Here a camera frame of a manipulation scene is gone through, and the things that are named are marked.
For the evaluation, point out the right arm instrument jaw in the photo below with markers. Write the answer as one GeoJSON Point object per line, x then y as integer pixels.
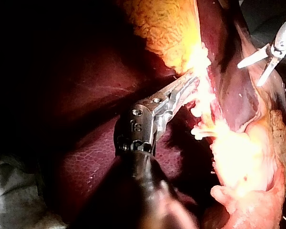
{"type": "Point", "coordinates": [255, 57]}
{"type": "Point", "coordinates": [268, 70]}

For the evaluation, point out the left arm instrument jaw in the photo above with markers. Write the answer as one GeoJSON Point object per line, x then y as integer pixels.
{"type": "Point", "coordinates": [178, 84]}
{"type": "Point", "coordinates": [184, 94]}

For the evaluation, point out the left arm instrument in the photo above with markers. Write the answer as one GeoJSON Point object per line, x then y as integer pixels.
{"type": "Point", "coordinates": [138, 126]}

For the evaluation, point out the gallbladder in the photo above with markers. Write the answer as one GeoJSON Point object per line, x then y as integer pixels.
{"type": "Point", "coordinates": [166, 31]}

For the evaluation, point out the dark left arm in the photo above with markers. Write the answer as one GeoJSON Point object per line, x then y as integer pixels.
{"type": "Point", "coordinates": [138, 190]}

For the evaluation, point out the white clip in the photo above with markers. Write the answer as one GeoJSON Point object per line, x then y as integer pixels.
{"type": "Point", "coordinates": [200, 134]}

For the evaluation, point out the dark red liver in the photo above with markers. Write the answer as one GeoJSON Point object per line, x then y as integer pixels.
{"type": "Point", "coordinates": [97, 162]}

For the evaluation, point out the pale fatty tissue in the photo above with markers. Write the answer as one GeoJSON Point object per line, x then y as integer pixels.
{"type": "Point", "coordinates": [240, 152]}

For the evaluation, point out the white cloth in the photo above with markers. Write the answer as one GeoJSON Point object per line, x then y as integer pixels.
{"type": "Point", "coordinates": [12, 190]}

